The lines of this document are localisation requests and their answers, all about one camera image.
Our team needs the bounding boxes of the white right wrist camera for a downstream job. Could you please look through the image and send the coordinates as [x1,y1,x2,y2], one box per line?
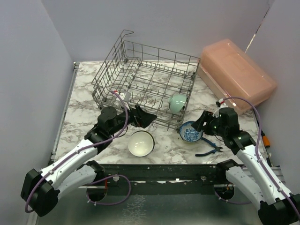
[213,98,228,118]

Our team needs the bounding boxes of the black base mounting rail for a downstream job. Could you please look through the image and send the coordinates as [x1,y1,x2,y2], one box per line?
[88,161,237,199]

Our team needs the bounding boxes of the blue handled pliers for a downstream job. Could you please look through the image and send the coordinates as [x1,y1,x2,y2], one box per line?
[195,137,225,158]

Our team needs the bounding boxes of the pink translucent plastic storage box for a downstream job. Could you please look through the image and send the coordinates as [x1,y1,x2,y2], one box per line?
[197,39,277,115]

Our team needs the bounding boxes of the grey wire dish rack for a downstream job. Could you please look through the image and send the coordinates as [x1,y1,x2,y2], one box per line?
[92,30,200,129]

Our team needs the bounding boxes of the mint green ceramic bowl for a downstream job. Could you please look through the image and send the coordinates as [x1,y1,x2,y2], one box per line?
[167,93,187,114]

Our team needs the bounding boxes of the blue floral orange bowl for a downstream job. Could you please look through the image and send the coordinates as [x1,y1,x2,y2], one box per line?
[179,120,203,143]

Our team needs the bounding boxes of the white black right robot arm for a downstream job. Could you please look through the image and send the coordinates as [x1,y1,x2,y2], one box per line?
[191,107,300,225]

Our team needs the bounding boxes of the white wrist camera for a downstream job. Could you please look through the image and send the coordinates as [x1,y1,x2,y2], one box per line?
[213,98,228,118]
[119,91,131,104]

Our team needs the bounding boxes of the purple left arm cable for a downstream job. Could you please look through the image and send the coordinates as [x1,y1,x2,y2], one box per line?
[24,90,132,213]

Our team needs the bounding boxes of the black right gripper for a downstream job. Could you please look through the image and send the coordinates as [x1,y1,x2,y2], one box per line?
[191,109,227,137]

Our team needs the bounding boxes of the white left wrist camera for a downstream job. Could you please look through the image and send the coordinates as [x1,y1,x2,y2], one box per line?
[119,91,131,104]

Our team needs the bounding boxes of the orange black tool handle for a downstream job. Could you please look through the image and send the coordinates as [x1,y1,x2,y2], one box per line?
[261,131,270,148]

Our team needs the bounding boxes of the white bowl with dark rim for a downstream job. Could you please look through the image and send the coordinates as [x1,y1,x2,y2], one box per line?
[127,131,155,157]

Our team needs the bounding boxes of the aluminium extrusion frame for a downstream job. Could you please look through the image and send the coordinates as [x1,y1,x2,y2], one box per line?
[79,181,107,189]

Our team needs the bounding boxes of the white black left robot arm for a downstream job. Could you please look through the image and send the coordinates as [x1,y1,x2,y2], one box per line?
[21,105,157,217]

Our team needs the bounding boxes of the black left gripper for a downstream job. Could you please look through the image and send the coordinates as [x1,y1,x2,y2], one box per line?
[109,101,157,135]

